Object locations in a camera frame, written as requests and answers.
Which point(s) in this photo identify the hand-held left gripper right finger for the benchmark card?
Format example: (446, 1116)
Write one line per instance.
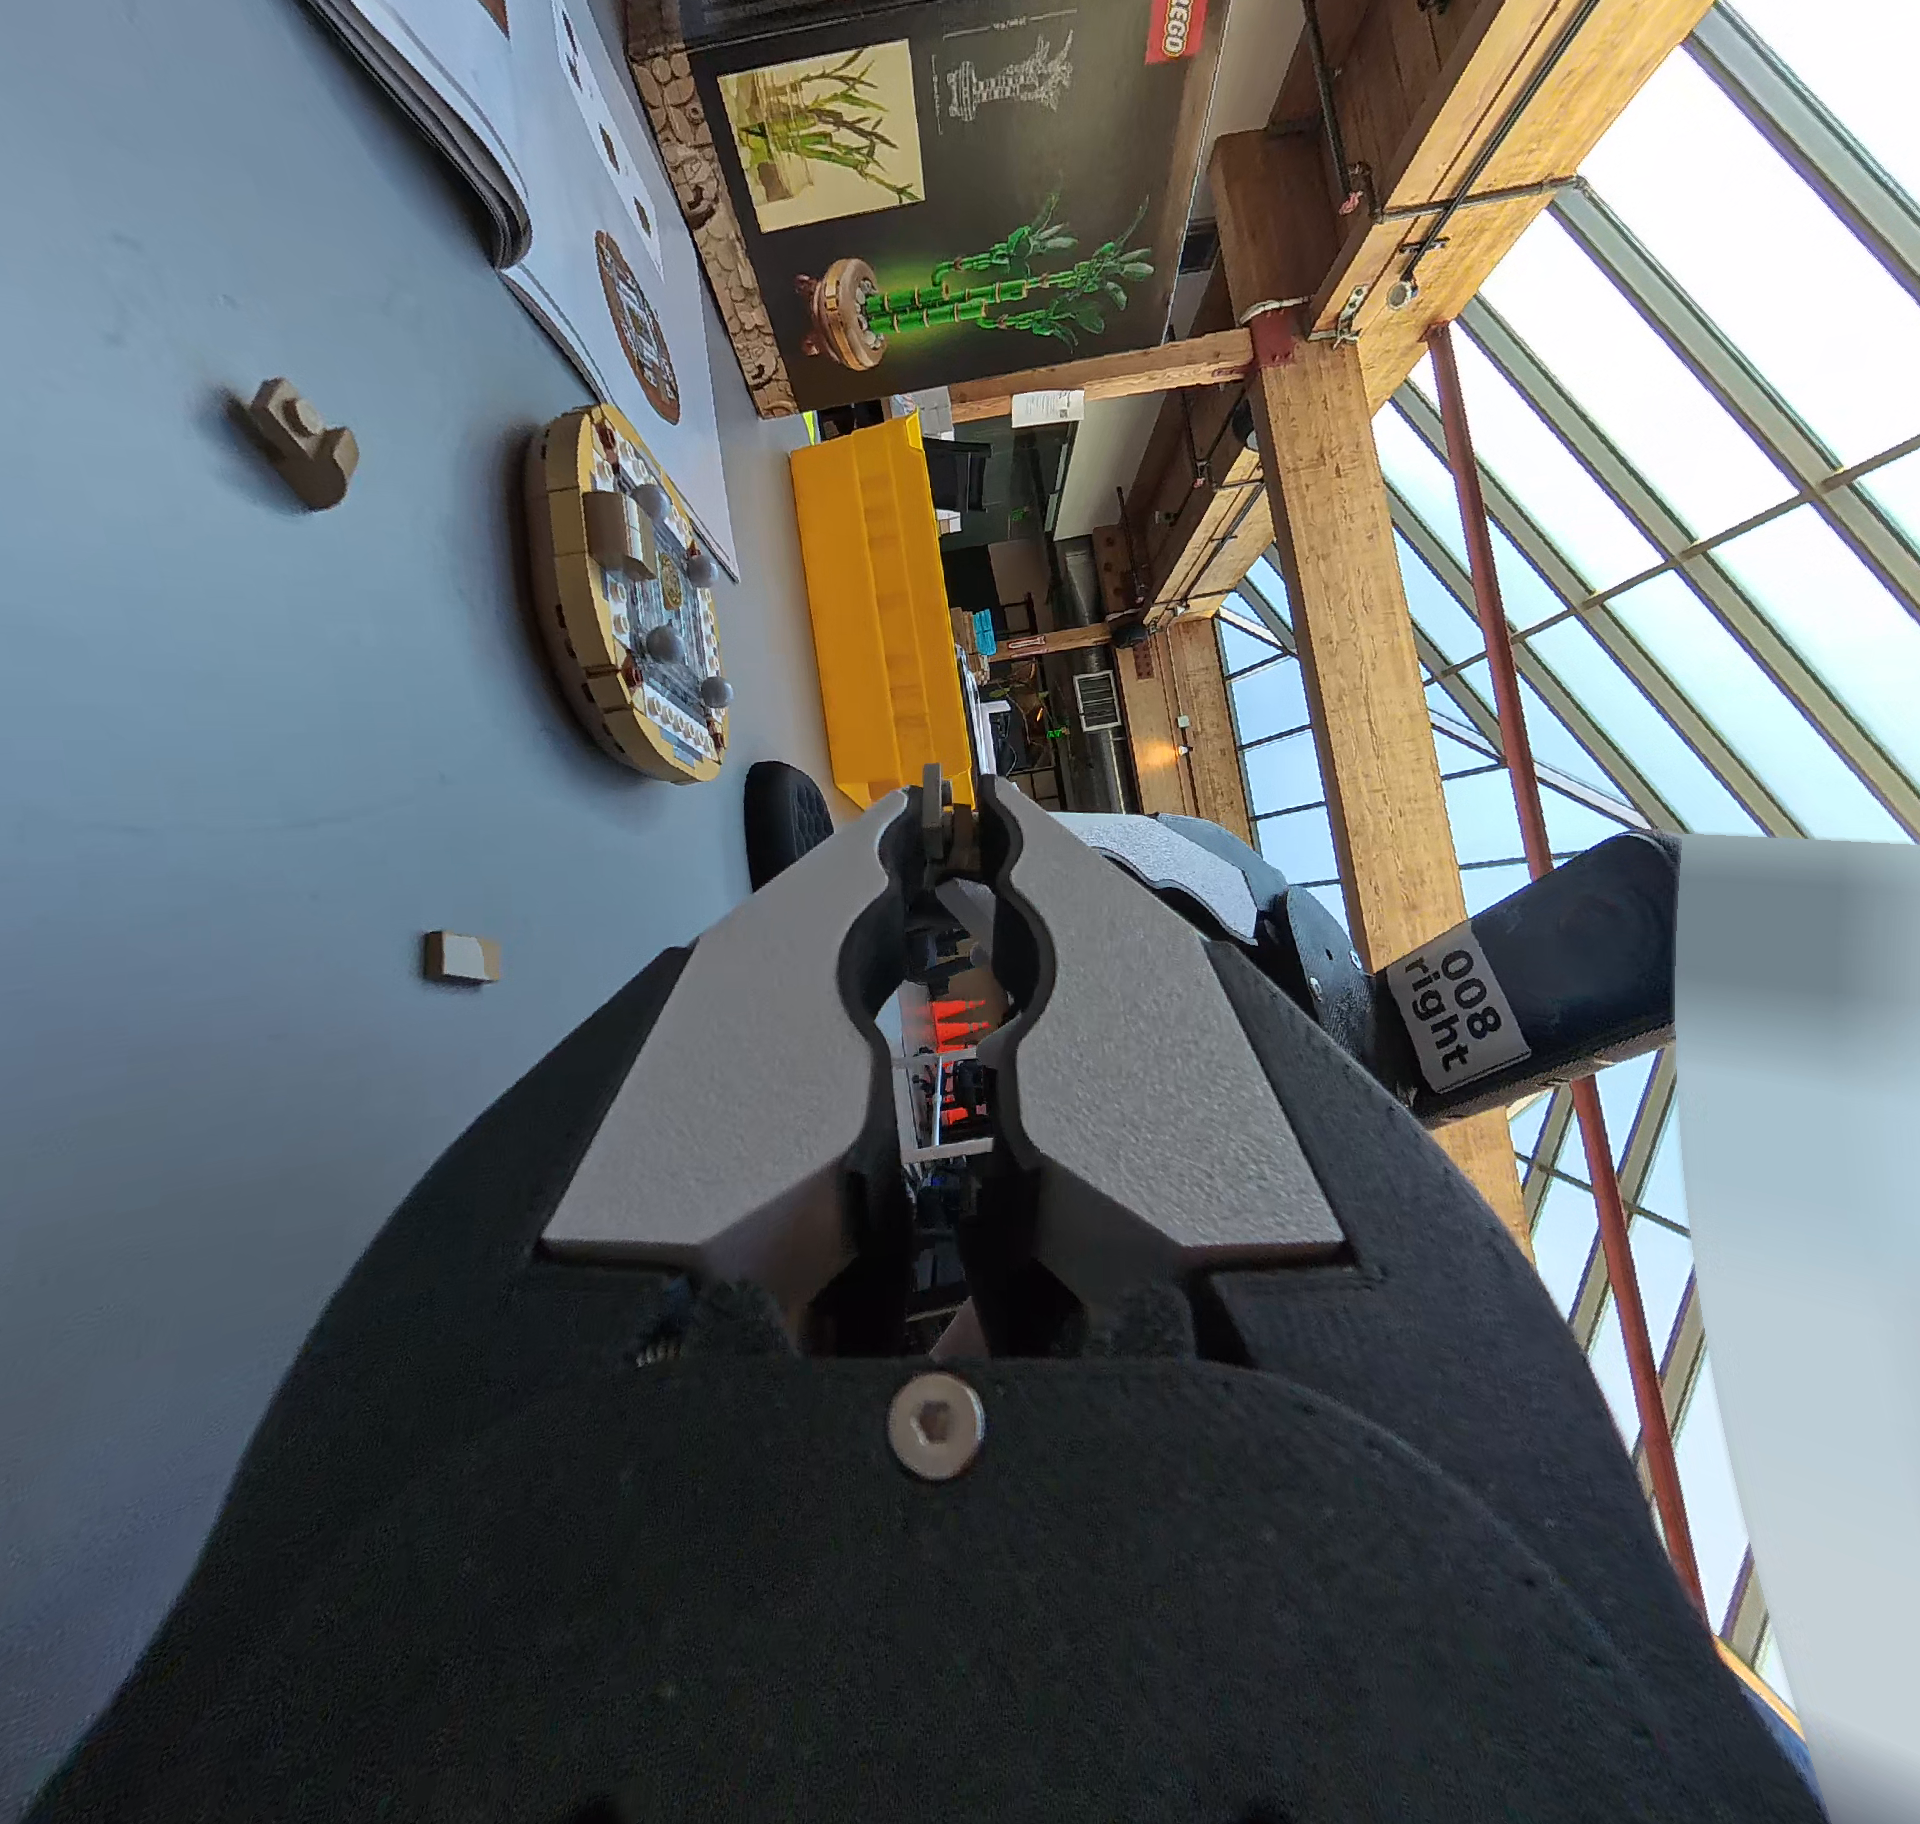
(1156, 1105)

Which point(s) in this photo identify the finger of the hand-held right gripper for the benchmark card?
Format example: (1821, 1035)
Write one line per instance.
(1186, 865)
(782, 819)

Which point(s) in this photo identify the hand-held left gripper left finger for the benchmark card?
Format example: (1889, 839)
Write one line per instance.
(720, 1105)

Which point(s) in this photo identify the small grey lego piece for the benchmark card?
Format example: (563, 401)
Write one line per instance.
(937, 810)

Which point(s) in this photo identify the round tan lego base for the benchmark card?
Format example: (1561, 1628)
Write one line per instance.
(601, 610)

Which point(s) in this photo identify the small tan lego tile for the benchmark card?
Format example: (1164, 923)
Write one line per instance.
(460, 956)

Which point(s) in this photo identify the tan lego piece with stud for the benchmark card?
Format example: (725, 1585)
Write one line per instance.
(301, 444)

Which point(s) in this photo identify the black lego box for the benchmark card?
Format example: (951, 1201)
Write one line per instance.
(1050, 130)

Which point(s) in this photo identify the lego instruction booklet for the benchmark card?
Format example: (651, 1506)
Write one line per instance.
(540, 84)

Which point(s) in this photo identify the yellow plastic bin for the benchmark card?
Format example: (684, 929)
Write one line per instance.
(876, 610)

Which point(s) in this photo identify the red pipe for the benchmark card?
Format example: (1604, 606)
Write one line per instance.
(1486, 579)

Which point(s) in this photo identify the white paper label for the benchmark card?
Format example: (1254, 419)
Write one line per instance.
(1045, 407)

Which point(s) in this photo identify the thin wooden crossbeam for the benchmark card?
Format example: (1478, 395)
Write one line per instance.
(1126, 370)

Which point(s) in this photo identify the black metal rod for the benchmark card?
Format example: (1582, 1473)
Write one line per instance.
(1326, 84)

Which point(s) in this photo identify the wooden ceiling beam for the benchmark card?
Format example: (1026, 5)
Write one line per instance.
(1440, 84)

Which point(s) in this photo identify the wooden post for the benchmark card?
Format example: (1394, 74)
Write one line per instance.
(1351, 579)

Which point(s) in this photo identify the skylight window frame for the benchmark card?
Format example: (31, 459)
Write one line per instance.
(1726, 505)

